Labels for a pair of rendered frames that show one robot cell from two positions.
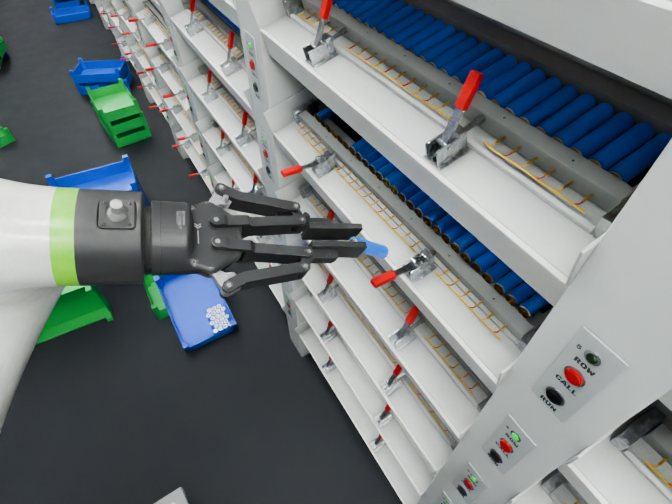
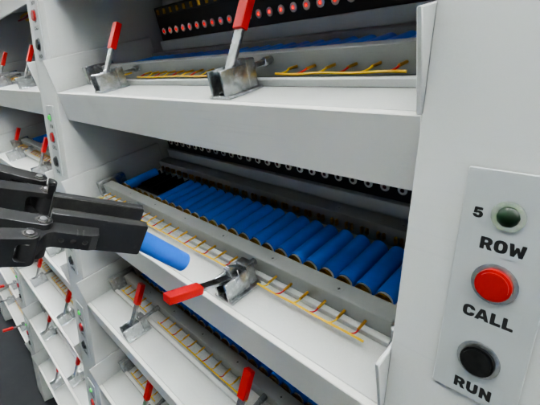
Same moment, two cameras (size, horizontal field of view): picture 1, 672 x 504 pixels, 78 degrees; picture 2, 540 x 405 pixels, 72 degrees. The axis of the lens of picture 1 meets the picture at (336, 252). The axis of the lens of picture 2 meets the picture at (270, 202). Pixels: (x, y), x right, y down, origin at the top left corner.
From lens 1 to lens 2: 27 cm
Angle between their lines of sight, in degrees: 34
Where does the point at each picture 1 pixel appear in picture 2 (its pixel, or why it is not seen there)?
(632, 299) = (524, 46)
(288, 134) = not seen: hidden behind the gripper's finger
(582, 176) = (388, 44)
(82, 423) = not seen: outside the picture
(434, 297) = (261, 315)
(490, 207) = (292, 101)
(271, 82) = (71, 149)
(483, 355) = (345, 373)
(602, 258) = (452, 19)
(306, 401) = not seen: outside the picture
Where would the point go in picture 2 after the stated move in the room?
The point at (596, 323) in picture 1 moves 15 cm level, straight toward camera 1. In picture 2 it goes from (487, 143) to (341, 250)
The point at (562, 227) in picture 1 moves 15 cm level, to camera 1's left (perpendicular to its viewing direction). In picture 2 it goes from (386, 92) to (142, 87)
